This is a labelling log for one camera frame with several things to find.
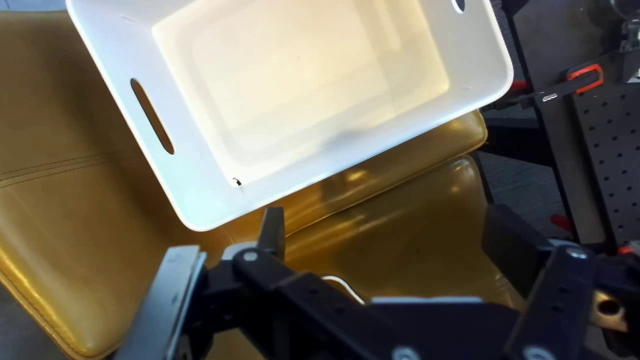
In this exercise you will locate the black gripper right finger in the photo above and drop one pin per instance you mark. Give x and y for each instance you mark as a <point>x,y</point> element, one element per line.
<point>581,306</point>

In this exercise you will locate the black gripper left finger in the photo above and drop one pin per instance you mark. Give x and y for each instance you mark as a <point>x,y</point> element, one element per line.
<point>281,306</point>

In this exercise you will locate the white ribbed plastic basket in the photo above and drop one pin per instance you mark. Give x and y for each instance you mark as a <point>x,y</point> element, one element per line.
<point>300,81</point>

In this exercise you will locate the red and black clamp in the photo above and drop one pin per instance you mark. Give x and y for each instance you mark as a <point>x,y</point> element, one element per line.
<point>587,70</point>

